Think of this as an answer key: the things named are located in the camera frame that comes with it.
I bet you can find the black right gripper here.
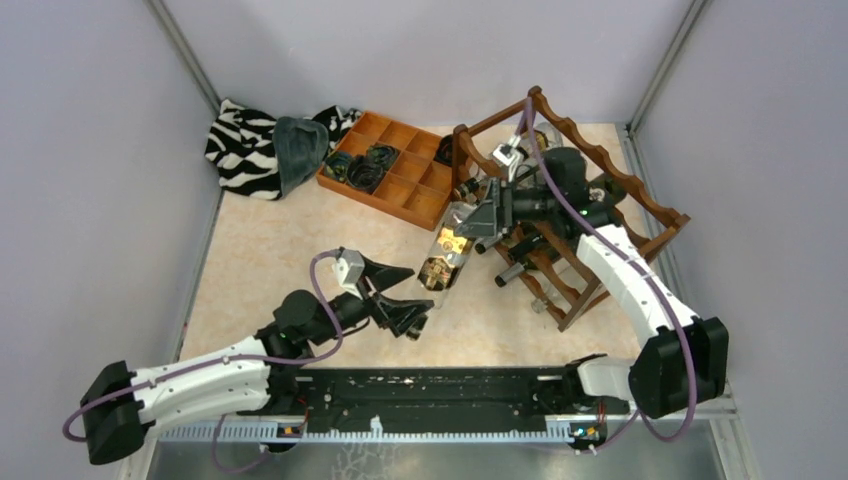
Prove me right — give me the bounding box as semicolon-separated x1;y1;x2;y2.
455;176;559;237

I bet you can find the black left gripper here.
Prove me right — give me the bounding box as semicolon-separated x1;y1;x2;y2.
309;254;434;346

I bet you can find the dark wine bottle back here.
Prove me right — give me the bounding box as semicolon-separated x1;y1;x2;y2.
474;235;503;255

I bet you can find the dark wine bottle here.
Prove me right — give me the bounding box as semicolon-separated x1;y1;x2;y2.
588;173;628;206
474;235;503;255

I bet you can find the clear liquor bottle gold label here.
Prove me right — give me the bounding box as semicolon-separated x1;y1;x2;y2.
405;202;475;341

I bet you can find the wooden wine rack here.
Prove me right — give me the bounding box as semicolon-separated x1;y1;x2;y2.
467;86;690;331

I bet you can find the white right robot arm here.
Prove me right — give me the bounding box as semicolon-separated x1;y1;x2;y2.
458;144;729;419

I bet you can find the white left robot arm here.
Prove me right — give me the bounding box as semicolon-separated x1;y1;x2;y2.
62;247;434;465

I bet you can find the orange wooden compartment tray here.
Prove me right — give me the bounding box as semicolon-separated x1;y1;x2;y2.
316;111;452;230

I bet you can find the black rolled item right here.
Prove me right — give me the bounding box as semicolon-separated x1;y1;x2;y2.
433;134;453;167

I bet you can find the zebra striped cloth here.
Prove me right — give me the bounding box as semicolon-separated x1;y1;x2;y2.
204;99;363;201

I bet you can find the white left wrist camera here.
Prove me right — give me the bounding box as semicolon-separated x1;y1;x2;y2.
332;247;365;300

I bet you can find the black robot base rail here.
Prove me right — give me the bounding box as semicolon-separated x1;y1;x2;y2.
158;365;657;446

